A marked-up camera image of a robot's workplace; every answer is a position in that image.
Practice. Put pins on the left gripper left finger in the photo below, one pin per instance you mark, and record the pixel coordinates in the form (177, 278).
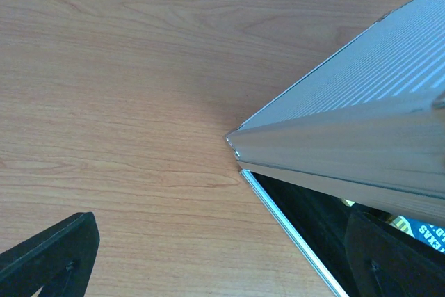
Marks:
(58, 261)

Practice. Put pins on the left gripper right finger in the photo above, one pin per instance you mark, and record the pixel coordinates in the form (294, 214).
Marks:
(387, 262)

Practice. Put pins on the blue gold card deck box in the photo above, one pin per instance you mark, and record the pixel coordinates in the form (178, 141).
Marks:
(428, 234)

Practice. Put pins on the aluminium poker case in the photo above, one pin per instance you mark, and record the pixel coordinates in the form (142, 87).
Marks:
(364, 131)

